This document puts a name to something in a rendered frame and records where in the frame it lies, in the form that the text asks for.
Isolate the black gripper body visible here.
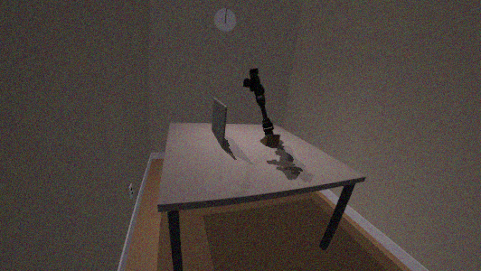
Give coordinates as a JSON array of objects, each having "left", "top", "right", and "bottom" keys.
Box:
[{"left": 250, "top": 71, "right": 260, "bottom": 92}]

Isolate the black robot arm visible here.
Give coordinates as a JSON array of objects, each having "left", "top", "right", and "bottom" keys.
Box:
[{"left": 243, "top": 78, "right": 274, "bottom": 136}]

